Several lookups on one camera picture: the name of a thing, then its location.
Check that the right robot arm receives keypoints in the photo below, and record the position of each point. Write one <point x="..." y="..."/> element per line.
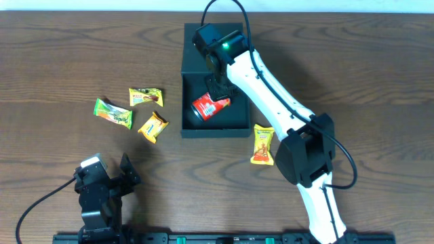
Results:
<point x="307" y="142"/>

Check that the yellow Apollo cake packet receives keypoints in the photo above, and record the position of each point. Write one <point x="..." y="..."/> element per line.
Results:
<point x="142" y="95"/>

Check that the green Pandan snack packet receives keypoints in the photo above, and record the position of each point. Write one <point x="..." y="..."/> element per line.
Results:
<point x="113" y="114"/>

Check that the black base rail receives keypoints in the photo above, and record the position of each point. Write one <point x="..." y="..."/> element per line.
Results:
<point x="286" y="238"/>

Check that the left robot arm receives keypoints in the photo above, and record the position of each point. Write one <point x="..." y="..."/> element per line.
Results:
<point x="103" y="223"/>

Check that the orange Le-mond biscuit packet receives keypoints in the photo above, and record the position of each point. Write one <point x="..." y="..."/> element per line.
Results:
<point x="153" y="127"/>

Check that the dark green open box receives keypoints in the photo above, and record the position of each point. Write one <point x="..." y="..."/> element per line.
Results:
<point x="231" y="122"/>

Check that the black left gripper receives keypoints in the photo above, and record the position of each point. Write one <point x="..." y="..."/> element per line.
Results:
<point x="131" y="176"/>

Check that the yellow orange snack packet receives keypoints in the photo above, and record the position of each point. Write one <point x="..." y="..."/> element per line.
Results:
<point x="262" y="142"/>

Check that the red Pringles can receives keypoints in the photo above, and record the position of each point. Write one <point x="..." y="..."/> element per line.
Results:
<point x="205" y="108"/>

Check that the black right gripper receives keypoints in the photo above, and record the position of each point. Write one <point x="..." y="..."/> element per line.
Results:
<point x="213" y="92"/>

